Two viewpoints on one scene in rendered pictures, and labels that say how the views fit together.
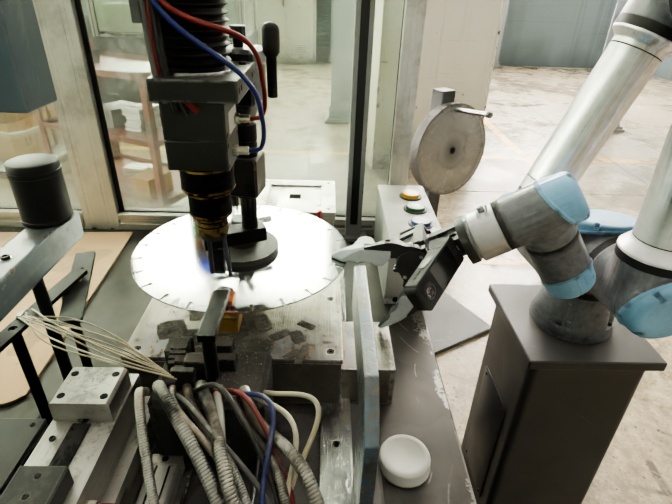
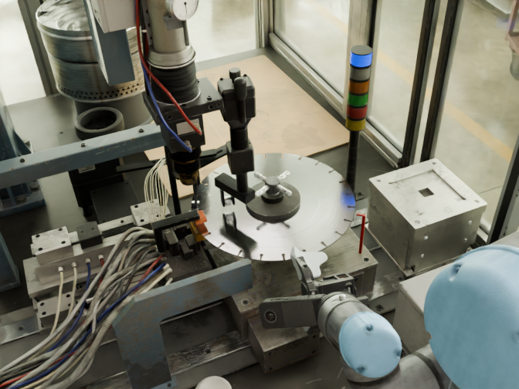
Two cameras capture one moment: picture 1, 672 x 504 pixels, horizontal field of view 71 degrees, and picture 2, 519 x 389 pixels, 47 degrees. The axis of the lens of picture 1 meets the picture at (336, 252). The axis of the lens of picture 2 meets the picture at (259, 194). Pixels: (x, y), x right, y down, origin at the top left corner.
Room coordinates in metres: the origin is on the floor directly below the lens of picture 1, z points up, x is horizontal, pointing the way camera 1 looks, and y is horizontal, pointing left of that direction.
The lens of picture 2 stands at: (0.31, -0.70, 1.73)
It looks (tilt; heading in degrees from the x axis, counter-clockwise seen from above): 40 degrees down; 70
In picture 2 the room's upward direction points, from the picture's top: 3 degrees counter-clockwise
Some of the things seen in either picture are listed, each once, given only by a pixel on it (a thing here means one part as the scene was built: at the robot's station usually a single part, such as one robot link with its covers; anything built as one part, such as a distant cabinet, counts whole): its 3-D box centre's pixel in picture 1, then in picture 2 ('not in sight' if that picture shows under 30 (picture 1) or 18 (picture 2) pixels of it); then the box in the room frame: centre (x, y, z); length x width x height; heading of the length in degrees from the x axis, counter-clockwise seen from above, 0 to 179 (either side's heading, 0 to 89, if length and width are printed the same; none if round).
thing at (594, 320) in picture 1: (576, 298); not in sight; (0.77, -0.47, 0.80); 0.15 x 0.15 x 0.10
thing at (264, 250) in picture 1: (242, 241); (273, 196); (0.65, 0.15, 0.96); 0.11 x 0.11 x 0.03
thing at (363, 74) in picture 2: not in sight; (359, 69); (0.91, 0.29, 1.11); 0.05 x 0.04 x 0.03; 92
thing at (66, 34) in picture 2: not in sight; (106, 66); (0.45, 0.91, 0.93); 0.31 x 0.31 x 0.36
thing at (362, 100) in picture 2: not in sight; (357, 96); (0.91, 0.29, 1.05); 0.05 x 0.04 x 0.03; 92
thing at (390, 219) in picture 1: (404, 239); (472, 304); (0.94, -0.15, 0.82); 0.28 x 0.11 x 0.15; 2
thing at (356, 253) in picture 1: (362, 247); (310, 258); (0.64, -0.04, 0.96); 0.09 x 0.06 x 0.03; 82
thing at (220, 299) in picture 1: (217, 330); (181, 231); (0.45, 0.14, 0.95); 0.10 x 0.03 x 0.07; 2
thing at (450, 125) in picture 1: (426, 217); not in sight; (1.74, -0.36, 0.50); 0.50 x 0.50 x 1.00; 32
